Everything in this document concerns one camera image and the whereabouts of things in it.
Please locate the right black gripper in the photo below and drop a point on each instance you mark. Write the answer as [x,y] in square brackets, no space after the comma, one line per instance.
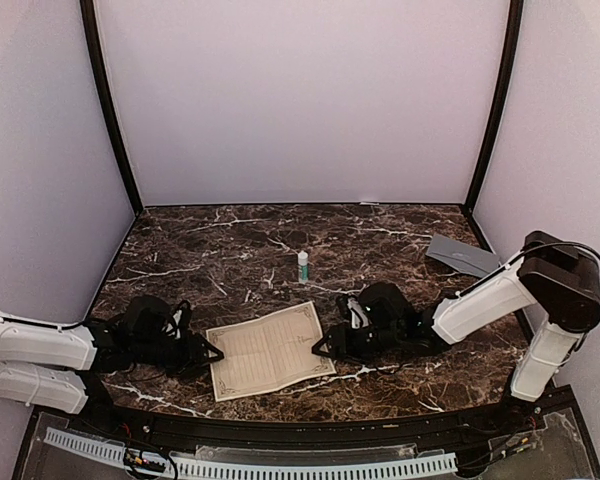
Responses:
[343,343]

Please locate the black front rail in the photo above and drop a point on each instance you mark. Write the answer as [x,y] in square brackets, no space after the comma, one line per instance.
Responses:
[461,429]

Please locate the white slotted cable duct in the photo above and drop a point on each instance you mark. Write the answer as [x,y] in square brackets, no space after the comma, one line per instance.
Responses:
[207,462]

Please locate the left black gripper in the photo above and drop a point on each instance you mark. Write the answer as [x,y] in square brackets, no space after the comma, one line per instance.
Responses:
[192,355]

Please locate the right black frame post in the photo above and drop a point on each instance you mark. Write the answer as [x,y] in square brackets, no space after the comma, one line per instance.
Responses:
[501,89]

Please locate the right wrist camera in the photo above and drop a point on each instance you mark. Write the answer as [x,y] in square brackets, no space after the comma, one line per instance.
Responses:
[350,309]

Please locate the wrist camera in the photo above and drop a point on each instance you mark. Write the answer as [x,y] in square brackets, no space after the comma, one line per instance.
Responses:
[178,322]
[350,309]

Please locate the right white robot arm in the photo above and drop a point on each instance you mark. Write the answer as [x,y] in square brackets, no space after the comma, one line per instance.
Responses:
[551,286]

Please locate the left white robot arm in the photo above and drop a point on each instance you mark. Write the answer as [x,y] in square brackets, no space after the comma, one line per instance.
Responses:
[60,366]

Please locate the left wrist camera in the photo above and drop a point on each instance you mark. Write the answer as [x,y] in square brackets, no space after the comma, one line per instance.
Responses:
[178,322]

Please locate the grey envelope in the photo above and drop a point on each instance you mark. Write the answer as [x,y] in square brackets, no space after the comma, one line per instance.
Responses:
[462,257]

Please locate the left black frame post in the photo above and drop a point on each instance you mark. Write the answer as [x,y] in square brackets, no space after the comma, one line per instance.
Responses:
[104,93]

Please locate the green white glue stick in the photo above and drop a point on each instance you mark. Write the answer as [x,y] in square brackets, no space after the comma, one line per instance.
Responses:
[303,267]

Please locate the beige letter paper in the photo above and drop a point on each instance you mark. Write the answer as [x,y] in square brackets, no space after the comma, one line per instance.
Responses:
[268,354]

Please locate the black frame post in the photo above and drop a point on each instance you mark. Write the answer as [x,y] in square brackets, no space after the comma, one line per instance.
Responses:
[501,89]
[104,93]

